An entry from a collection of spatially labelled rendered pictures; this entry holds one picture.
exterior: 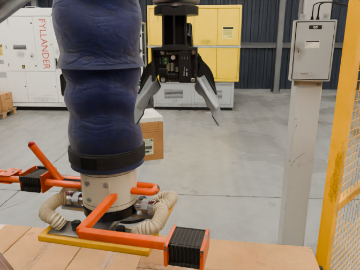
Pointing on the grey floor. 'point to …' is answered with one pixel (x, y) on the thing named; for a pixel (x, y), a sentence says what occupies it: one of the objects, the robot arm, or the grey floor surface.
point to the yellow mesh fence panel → (342, 150)
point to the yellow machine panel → (231, 30)
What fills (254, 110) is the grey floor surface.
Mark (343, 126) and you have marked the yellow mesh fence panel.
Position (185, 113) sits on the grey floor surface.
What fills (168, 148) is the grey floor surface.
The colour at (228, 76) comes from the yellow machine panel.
